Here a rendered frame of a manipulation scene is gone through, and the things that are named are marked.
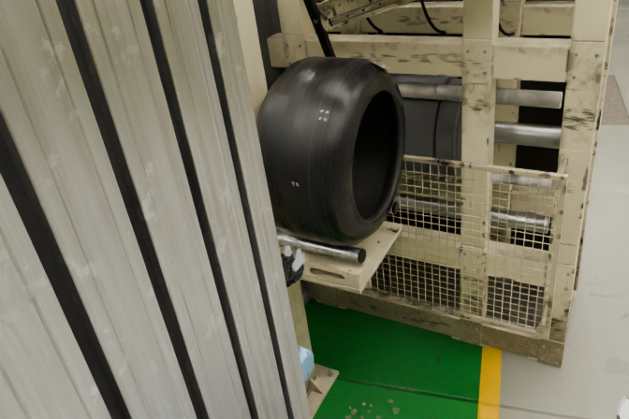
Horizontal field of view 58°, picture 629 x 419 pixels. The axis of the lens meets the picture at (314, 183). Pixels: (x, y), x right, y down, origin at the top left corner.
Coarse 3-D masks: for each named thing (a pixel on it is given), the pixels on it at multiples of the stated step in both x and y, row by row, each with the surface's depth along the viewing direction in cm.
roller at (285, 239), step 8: (280, 232) 181; (280, 240) 179; (288, 240) 178; (296, 240) 177; (304, 240) 176; (312, 240) 175; (296, 248) 178; (304, 248) 176; (312, 248) 174; (320, 248) 173; (328, 248) 172; (336, 248) 170; (344, 248) 170; (352, 248) 169; (360, 248) 169; (336, 256) 171; (344, 256) 169; (352, 256) 168; (360, 256) 167
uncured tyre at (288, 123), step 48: (288, 96) 151; (336, 96) 146; (384, 96) 183; (288, 144) 147; (336, 144) 144; (384, 144) 192; (288, 192) 150; (336, 192) 147; (384, 192) 188; (336, 240) 159
